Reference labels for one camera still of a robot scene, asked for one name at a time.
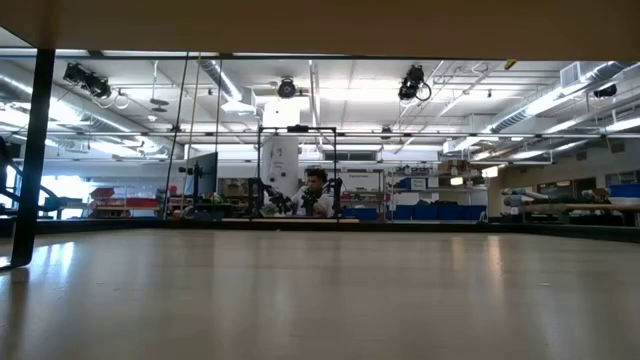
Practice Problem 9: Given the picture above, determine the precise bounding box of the black hanging camera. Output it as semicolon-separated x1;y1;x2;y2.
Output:
397;63;433;103

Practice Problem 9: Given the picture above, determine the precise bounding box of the blue white box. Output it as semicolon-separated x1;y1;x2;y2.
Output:
398;176;430;192

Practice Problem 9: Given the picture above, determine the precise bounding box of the person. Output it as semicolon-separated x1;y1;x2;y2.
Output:
291;167;335;219

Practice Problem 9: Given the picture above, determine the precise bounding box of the silver ventilation duct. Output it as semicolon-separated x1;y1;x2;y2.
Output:
487;59;634;135

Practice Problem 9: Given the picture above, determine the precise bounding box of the gray rolled tube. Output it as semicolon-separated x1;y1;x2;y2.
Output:
501;187;547;198
502;195;551;208

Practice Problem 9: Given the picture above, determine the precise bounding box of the black table rig frame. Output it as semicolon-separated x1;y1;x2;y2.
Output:
0;215;640;245

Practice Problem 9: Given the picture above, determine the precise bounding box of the wooden workbench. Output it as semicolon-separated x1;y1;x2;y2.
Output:
519;201;640;214

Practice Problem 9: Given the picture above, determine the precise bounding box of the red storage rack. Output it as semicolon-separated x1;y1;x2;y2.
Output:
88;186;161;219

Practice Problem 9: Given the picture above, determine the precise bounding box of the thin hanging cable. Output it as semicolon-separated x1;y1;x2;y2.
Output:
162;50;191;221
183;50;202;177

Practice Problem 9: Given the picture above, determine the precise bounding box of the thin black workstation frame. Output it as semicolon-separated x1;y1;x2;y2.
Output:
256;123;340;221

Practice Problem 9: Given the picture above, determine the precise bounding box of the round black ceiling fixture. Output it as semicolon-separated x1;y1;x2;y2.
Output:
276;76;298;100

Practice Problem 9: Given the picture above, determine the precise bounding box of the wooden shelf board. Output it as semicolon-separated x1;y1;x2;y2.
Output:
0;0;640;62

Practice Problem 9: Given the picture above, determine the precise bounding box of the whiteboard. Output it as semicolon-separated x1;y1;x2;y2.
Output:
339;170;384;194

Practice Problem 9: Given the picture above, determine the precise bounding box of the black shelf side frame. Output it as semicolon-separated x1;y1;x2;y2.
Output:
0;48;58;274

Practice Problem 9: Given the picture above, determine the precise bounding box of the black ceiling camera mount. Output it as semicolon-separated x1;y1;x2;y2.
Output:
62;61;112;100

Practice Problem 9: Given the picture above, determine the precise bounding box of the black monitor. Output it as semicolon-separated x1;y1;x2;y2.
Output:
184;151;220;201

